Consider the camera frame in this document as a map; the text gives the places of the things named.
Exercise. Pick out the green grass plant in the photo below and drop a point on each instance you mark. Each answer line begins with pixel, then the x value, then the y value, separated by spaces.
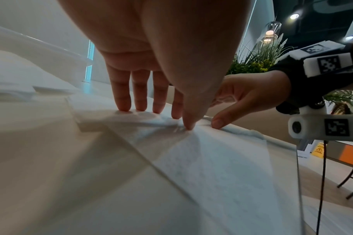
pixel 252 62

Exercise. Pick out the white folded paper stack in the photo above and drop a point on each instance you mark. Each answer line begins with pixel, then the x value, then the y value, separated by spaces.
pixel 11 78

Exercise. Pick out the green fern plant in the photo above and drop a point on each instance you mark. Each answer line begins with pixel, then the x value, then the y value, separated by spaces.
pixel 345 101

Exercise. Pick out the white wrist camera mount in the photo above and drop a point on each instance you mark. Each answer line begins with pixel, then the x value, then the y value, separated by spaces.
pixel 313 126

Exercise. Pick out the person's left hand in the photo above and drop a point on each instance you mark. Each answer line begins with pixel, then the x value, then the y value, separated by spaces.
pixel 127 34

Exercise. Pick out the glass pendant lamp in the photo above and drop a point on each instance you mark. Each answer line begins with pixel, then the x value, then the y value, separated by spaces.
pixel 271 32

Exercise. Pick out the yellow floor sign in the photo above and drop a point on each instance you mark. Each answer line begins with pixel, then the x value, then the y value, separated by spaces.
pixel 318 150

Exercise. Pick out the black wrist band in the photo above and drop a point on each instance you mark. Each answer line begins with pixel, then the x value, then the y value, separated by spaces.
pixel 295 87

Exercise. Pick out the clear plastic container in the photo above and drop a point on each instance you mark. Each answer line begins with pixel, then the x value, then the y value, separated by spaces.
pixel 48 52

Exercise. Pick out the person's right hand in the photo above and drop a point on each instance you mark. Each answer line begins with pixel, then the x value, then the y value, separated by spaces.
pixel 260 89

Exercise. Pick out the white tissue sheet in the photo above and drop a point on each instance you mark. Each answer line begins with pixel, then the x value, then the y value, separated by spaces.
pixel 223 172

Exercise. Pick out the round ceiling spotlight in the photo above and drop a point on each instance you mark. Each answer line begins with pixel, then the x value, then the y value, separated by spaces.
pixel 294 15

